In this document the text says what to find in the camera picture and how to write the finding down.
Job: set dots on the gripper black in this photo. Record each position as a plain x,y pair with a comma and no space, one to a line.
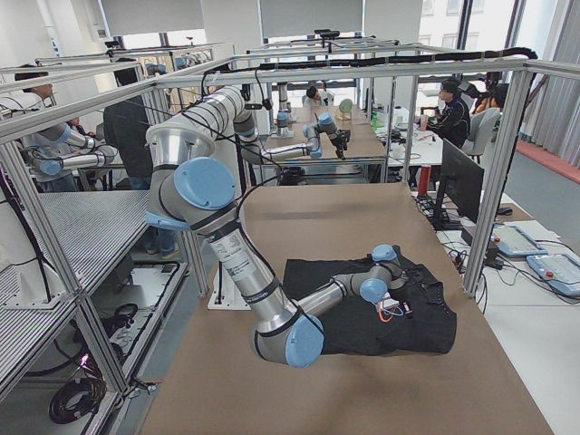
335,139
404,279

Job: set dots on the black t-shirt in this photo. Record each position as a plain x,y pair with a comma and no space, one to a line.
374,305

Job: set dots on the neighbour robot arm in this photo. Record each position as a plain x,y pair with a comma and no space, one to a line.
71,150

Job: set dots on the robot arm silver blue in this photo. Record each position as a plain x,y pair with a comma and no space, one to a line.
191,190
254,151

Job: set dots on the person white shirt back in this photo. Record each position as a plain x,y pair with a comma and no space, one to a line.
315,97

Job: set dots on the red cylinder bottle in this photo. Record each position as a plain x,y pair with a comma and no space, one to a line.
424,182

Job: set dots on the far teach pendant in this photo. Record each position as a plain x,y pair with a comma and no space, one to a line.
513,242

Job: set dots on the teach pendant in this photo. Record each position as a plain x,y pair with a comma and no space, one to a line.
561,271
513,242

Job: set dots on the seated person dark jacket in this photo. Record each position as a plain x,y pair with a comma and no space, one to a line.
453,123

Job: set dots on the computer mouse black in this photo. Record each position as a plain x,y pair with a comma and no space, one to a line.
505,211

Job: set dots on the black computer monitor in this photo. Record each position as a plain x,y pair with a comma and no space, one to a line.
461,181

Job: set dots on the near teach pendant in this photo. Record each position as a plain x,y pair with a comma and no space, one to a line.
561,271

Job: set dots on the standing person black coat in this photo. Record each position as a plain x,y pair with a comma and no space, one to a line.
125,125

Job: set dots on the coiled black cables floor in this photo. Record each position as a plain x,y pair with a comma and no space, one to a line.
76,399

